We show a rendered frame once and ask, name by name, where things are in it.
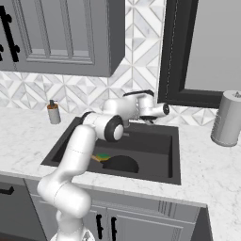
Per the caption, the soap dispenser with brown band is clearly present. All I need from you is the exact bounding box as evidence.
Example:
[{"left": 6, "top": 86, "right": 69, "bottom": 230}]
[{"left": 46, "top": 99, "right": 62, "bottom": 125}]

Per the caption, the wide grey wall cupboard door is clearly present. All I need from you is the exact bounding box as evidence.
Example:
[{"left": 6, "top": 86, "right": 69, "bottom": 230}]
[{"left": 11, "top": 0, "right": 126, "bottom": 78}]

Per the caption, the green and yellow sponge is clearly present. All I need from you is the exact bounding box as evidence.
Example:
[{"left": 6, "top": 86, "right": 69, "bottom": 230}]
[{"left": 91, "top": 153, "right": 112, "bottom": 164}]

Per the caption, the black sink basin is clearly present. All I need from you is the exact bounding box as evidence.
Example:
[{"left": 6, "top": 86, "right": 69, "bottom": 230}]
[{"left": 40, "top": 116, "right": 183, "bottom": 186}]

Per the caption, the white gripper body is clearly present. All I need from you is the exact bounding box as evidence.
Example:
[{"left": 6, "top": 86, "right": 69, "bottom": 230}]
[{"left": 137, "top": 95, "right": 156, "bottom": 119}]

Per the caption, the grey paper towel roll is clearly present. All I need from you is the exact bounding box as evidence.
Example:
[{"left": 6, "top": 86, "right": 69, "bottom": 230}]
[{"left": 209, "top": 89, "right": 241, "bottom": 148}]

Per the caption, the dark grey corner cupboard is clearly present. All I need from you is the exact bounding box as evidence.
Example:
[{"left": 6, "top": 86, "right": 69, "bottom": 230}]
[{"left": 189, "top": 205, "right": 215, "bottom": 241}]

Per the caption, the grey base cupboard door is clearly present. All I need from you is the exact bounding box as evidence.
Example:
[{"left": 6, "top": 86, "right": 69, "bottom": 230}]
[
  {"left": 106, "top": 206, "right": 197, "bottom": 241},
  {"left": 30, "top": 193, "right": 109, "bottom": 241}
]

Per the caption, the black pan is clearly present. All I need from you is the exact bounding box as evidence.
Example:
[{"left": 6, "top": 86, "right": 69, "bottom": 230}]
[{"left": 99, "top": 154, "right": 140, "bottom": 174}]

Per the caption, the black dishwasher handle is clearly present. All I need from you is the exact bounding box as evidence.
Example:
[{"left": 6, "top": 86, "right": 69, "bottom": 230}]
[{"left": 0, "top": 185, "right": 15, "bottom": 196}]

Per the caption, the dark grey dishwasher front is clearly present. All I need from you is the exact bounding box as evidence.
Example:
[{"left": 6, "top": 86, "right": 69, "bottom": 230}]
[{"left": 0, "top": 174, "right": 49, "bottom": 241}]

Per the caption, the black base cupboard handle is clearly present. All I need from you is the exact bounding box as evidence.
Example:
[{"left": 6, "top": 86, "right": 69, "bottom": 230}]
[
  {"left": 95, "top": 213, "right": 104, "bottom": 239},
  {"left": 109, "top": 216, "right": 119, "bottom": 241}
]

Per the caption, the black tap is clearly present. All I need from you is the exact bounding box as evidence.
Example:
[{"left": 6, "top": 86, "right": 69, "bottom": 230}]
[{"left": 122, "top": 88, "right": 155, "bottom": 99}]

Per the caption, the black framed window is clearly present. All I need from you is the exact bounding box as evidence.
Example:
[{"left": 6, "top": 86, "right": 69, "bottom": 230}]
[{"left": 157, "top": 0, "right": 241, "bottom": 109}]

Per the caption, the narrow grey wall cupboard door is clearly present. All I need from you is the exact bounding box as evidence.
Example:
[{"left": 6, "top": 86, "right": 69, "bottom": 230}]
[{"left": 0, "top": 0, "right": 17, "bottom": 72}]

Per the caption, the grey panel under sink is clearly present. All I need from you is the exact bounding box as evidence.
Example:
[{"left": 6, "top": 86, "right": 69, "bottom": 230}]
[{"left": 24, "top": 178, "right": 209, "bottom": 224}]

